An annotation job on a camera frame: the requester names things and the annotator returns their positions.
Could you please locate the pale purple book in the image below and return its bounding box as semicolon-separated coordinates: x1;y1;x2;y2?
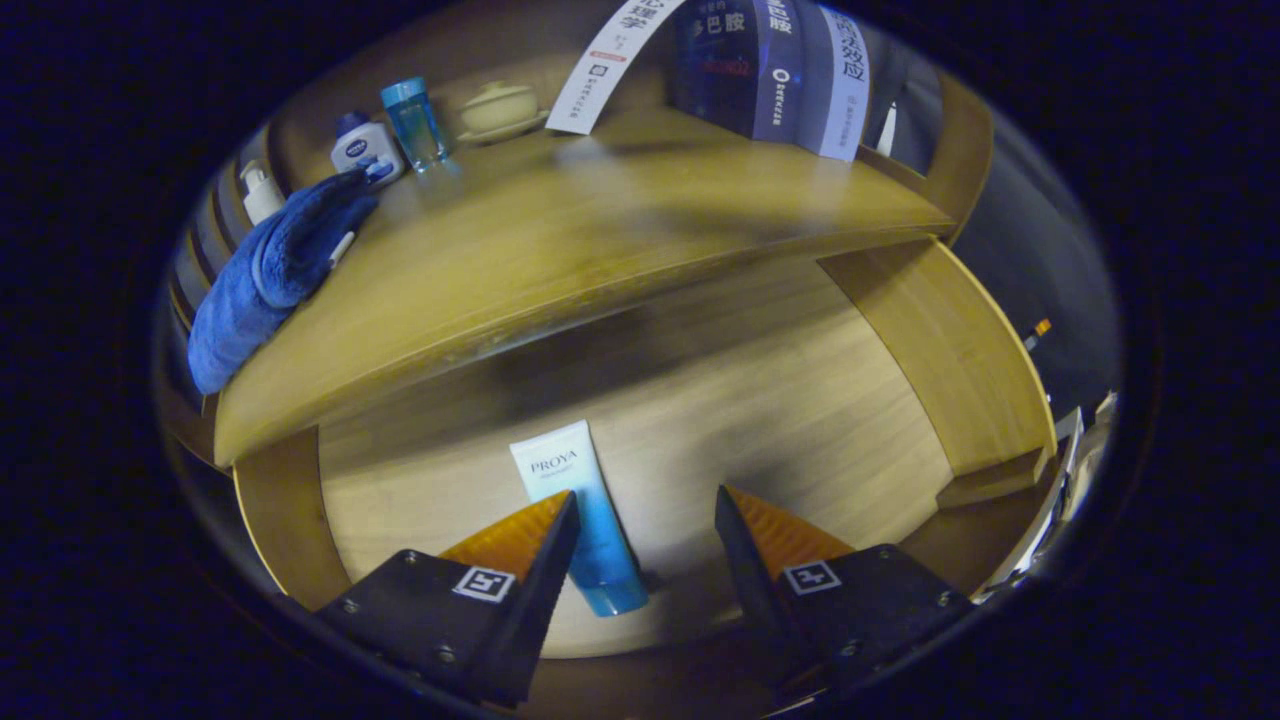
795;3;873;163

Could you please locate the clear blue bottle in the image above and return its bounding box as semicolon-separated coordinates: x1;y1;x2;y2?
379;77;451;173

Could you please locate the wooden cabinet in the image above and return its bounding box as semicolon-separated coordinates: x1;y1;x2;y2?
160;0;996;471

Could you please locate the beige lidded teacup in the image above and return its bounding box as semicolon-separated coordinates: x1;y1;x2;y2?
457;81;549;144

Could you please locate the wooden countertop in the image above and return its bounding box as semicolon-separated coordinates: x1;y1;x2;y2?
213;100;956;469

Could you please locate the wooden drawer with black knob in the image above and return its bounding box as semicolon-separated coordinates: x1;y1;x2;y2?
232;238;1059;716

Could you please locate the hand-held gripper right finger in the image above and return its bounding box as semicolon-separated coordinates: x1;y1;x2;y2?
714;485;976;701

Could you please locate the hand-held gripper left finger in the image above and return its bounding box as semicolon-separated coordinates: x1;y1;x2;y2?
315;490;582;711

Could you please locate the white and blue cosmetic tube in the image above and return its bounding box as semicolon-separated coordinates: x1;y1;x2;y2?
509;420;650;618

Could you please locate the white pump bottle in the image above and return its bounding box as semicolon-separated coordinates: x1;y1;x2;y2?
238;160;286;226

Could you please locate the white book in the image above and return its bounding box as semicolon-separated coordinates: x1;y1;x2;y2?
545;0;691;136

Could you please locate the black backdrop cloth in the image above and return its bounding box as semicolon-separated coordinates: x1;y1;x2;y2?
945;100;1121;421

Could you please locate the blue folded towel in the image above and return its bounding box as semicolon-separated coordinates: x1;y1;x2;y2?
188;168;381;396

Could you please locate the dark blue book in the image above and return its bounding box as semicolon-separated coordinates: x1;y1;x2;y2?
670;0;804;143

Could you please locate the white lotion bottle blue cap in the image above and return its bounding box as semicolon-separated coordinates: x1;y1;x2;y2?
330;111;406;188

